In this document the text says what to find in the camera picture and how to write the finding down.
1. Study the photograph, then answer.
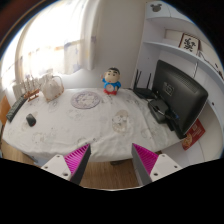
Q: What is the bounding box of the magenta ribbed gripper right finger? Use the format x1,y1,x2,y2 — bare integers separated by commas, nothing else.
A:
131,144,182,186

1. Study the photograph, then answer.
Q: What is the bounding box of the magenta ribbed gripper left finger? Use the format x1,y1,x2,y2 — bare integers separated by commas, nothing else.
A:
42,144,91,185

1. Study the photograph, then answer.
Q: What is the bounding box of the black computer mouse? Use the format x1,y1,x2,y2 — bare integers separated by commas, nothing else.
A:
26,114,36,127

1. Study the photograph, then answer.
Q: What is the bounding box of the black computer monitor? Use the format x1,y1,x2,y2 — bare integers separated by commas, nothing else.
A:
152,60,208,139

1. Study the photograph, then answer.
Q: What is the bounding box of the white patterned tablecloth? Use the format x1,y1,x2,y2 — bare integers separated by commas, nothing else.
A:
3,88,179,162

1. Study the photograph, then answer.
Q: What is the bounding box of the red printed card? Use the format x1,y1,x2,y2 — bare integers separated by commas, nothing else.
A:
182,119,205,150

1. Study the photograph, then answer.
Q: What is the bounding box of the black flat box device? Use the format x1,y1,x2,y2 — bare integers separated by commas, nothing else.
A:
148,99,172,124

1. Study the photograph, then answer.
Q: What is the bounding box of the round purple patterned mat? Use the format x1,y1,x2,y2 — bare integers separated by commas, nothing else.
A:
70,91,101,109

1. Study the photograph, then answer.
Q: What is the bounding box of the black wifi router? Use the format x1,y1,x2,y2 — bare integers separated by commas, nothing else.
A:
133,70,156,99

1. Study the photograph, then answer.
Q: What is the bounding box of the black keyboard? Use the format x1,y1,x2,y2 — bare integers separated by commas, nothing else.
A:
6,95,27,122

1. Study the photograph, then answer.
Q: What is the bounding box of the wooden rack with items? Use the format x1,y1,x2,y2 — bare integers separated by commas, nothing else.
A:
22,75,40,101

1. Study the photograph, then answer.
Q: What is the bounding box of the cartoon boy figurine clock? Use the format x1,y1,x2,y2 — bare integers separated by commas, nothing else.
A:
101,67,121,95

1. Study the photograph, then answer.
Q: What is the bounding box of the framed calligraphy picture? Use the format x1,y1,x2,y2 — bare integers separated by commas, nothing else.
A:
179,33,200,54

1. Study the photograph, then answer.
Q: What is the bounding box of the white sheer curtain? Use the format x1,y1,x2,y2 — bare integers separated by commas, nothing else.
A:
15,0,102,83

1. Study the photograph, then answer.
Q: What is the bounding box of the white wall shelf unit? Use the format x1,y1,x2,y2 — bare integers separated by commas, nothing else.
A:
136,1,224,167

